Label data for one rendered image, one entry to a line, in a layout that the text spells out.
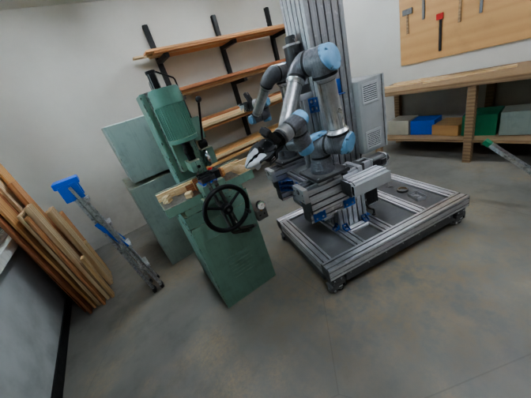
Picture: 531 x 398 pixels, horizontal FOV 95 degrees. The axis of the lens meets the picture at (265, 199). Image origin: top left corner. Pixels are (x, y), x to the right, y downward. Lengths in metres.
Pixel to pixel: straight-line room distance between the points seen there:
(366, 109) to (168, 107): 1.20
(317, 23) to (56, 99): 3.07
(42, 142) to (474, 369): 4.16
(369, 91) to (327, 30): 0.44
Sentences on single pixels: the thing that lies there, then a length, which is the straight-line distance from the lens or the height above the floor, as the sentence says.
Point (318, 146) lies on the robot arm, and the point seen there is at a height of 0.99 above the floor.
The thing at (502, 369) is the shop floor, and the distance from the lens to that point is 1.68.
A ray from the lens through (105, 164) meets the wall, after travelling 3.85.
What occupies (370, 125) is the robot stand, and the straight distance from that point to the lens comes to 1.81.
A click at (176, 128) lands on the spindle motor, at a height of 1.29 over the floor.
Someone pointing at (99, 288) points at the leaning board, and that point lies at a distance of 2.82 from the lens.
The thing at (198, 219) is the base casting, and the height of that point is 0.76.
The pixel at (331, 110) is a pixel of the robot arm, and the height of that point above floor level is 1.17.
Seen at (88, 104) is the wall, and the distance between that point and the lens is 3.84.
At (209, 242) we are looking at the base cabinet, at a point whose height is 0.58.
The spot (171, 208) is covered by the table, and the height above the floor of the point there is 0.90.
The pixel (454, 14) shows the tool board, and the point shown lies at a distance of 3.91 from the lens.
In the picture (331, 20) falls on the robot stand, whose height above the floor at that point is 1.57.
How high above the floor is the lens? 1.39
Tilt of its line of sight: 25 degrees down
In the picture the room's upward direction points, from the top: 17 degrees counter-clockwise
